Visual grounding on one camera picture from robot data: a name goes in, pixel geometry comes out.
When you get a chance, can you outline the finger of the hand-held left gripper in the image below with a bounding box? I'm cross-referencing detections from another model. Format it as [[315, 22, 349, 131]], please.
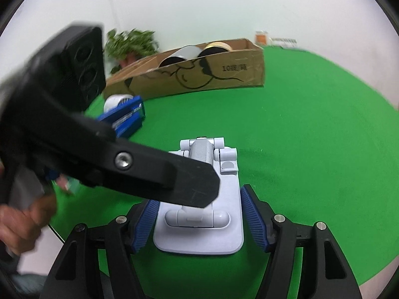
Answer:
[[79, 138, 221, 209], [96, 96, 146, 138]]

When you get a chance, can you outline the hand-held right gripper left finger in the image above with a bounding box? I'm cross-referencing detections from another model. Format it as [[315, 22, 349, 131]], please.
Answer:
[[39, 198, 161, 299]]

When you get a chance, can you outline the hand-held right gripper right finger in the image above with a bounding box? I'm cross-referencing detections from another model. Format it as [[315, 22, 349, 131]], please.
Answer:
[[240, 184, 364, 299]]

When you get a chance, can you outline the white folding phone stand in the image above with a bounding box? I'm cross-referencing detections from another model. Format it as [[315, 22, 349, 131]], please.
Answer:
[[153, 136, 244, 255]]

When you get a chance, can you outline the long narrow cardboard box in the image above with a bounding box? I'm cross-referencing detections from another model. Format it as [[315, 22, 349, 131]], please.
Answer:
[[103, 38, 265, 100]]

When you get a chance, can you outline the person's left hand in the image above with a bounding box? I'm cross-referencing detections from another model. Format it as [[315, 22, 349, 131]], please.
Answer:
[[0, 193, 58, 256]]

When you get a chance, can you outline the white cylinder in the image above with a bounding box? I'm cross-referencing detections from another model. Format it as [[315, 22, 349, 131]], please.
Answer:
[[104, 94, 134, 113]]

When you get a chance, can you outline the potted green plant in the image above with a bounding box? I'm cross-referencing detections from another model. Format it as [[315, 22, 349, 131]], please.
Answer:
[[104, 29, 159, 75]]

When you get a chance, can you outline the grey tape roll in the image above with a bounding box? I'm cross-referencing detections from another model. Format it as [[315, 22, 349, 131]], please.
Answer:
[[159, 45, 203, 67]]

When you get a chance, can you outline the green table cloth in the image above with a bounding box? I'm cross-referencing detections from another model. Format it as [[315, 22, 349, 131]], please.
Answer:
[[50, 45, 399, 299]]

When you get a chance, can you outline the brown tape roll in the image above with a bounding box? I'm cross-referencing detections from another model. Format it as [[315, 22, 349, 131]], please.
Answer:
[[199, 41, 233, 58]]

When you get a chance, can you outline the person's leg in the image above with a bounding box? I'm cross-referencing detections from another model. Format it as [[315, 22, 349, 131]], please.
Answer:
[[0, 272, 47, 299]]

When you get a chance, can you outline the orange and white small box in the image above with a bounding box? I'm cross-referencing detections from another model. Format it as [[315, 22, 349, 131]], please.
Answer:
[[255, 30, 270, 46]]

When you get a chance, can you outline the white and green small box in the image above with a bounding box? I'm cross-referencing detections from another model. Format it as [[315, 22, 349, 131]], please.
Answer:
[[270, 37, 298, 49]]

